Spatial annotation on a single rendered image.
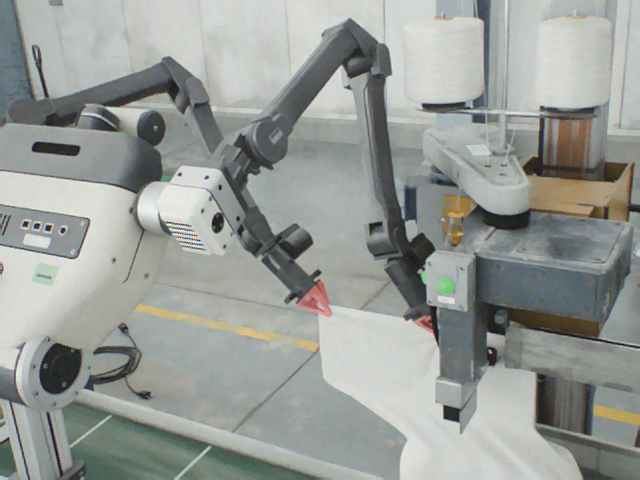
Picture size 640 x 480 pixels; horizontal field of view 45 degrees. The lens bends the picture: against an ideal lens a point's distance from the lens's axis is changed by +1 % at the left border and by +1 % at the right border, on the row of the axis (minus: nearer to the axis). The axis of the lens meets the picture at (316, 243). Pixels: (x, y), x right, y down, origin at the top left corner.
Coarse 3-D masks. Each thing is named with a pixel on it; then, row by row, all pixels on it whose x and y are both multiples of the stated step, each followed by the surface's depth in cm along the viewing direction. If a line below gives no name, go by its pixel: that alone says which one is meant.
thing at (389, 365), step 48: (336, 336) 178; (384, 336) 171; (432, 336) 166; (336, 384) 183; (384, 384) 176; (432, 384) 170; (480, 384) 165; (528, 384) 159; (432, 432) 169; (480, 432) 166; (528, 432) 162
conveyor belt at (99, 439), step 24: (72, 408) 271; (72, 432) 258; (96, 432) 257; (120, 432) 256; (144, 432) 255; (0, 456) 248; (72, 456) 246; (96, 456) 245; (120, 456) 244; (144, 456) 243; (168, 456) 242; (192, 456) 242; (216, 456) 241; (240, 456) 240
